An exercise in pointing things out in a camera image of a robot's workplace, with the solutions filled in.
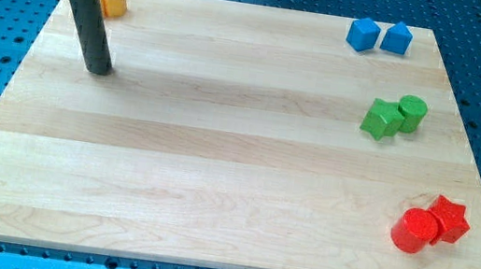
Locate red star block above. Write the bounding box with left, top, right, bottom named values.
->
left=427, top=194, right=470, bottom=246

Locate blue pentagon block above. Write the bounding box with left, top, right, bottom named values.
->
left=380, top=21, right=413, bottom=55

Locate light wooden board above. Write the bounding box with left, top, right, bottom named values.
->
left=0, top=0, right=481, bottom=269

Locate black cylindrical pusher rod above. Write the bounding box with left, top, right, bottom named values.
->
left=69, top=0, right=112, bottom=76

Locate green star block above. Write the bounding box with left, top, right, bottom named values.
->
left=360, top=98, right=405, bottom=141

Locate green cylinder block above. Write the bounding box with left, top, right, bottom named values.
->
left=398, top=94, right=428, bottom=133

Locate red cylinder block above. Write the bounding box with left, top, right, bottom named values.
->
left=390, top=207, right=439, bottom=254

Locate blue cube block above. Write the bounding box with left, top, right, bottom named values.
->
left=347, top=18, right=381, bottom=52

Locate yellow hexagon block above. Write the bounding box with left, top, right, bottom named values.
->
left=100, top=0, right=128, bottom=18

